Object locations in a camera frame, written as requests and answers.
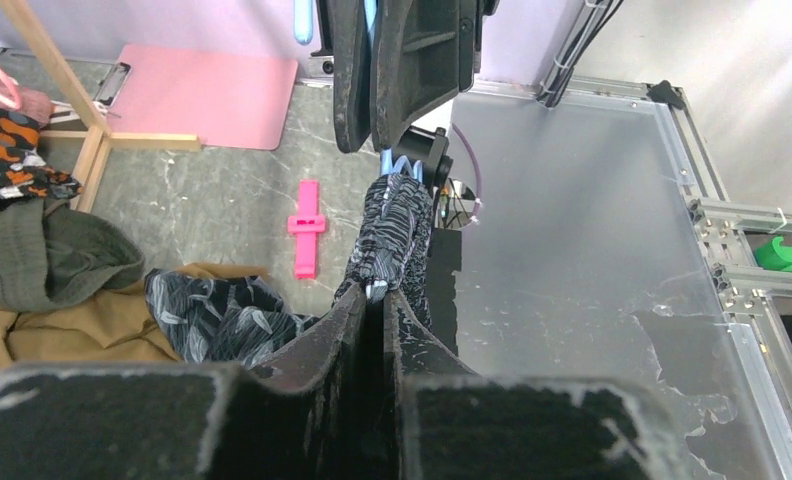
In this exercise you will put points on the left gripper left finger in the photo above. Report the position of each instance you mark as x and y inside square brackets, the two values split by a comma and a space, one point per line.
[286, 418]

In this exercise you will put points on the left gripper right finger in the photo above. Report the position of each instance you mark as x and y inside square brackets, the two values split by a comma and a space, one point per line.
[453, 423]

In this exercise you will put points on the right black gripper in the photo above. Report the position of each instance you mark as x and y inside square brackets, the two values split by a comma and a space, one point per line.
[417, 55]

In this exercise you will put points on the blue wire hanger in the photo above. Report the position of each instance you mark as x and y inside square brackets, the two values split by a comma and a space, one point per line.
[303, 29]

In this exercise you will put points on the dark leaf print shorts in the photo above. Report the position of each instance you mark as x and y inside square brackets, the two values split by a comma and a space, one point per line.
[245, 320]

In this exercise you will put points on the brown shorts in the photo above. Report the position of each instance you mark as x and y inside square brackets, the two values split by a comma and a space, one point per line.
[111, 326]

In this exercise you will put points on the pink clipboard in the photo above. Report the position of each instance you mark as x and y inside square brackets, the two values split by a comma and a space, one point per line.
[227, 100]

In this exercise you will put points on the pink plastic clip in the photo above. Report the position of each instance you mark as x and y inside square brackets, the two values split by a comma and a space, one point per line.
[306, 225]

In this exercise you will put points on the wooden clothes rack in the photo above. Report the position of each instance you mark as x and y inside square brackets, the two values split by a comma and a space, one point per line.
[98, 140]

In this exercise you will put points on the olive green garment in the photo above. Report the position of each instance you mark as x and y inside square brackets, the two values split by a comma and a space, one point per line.
[52, 257]

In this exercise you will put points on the pink garment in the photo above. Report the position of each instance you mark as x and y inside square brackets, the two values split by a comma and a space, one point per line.
[32, 103]

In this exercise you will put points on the green plastic part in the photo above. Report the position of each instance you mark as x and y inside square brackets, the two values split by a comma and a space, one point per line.
[774, 255]

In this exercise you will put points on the orange black patterned garment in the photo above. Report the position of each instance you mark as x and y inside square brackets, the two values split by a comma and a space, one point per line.
[23, 172]

